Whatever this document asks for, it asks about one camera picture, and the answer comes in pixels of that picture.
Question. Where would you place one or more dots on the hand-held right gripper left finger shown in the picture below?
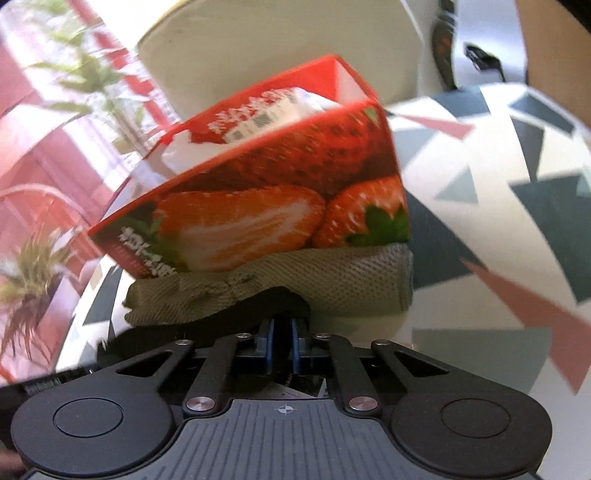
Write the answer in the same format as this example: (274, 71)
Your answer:
(268, 347)

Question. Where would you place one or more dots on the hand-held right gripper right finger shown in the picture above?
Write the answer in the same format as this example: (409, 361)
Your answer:
(295, 347)

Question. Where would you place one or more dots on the olive mesh cloth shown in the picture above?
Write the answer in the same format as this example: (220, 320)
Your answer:
(351, 281)

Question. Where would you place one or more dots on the red strawberry print box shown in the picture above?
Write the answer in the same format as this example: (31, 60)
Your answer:
(258, 217)

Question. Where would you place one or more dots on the white fluffy plush toy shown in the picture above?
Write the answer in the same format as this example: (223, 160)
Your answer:
(184, 148)

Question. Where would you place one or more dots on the geometric print cloth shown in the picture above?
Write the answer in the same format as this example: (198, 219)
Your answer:
(508, 230)

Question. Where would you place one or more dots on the red floral print curtain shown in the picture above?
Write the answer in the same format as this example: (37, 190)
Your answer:
(46, 138)

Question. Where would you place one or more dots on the small black clip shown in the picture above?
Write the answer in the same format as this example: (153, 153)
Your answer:
(482, 56)

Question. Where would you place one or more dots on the brown cardboard panel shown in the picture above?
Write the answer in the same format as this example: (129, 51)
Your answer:
(554, 37)

